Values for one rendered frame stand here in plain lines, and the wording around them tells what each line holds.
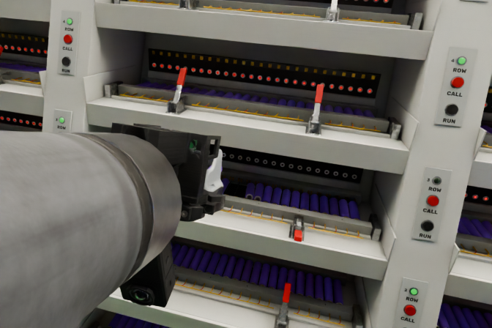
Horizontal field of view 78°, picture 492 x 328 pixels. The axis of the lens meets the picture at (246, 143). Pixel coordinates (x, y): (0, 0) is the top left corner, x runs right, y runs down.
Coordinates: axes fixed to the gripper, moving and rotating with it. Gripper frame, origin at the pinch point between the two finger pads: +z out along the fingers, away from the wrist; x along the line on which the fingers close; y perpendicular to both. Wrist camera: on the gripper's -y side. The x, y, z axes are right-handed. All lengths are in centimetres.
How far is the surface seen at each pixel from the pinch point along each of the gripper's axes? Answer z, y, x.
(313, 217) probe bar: 20.2, -6.1, -17.2
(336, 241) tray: 18.2, -9.2, -21.7
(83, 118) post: 15.4, 5.4, 30.6
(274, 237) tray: 16.0, -10.3, -10.4
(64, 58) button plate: 14.1, 16.3, 35.6
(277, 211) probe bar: 20.5, -6.6, -10.1
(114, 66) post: 22.9, 17.6, 30.5
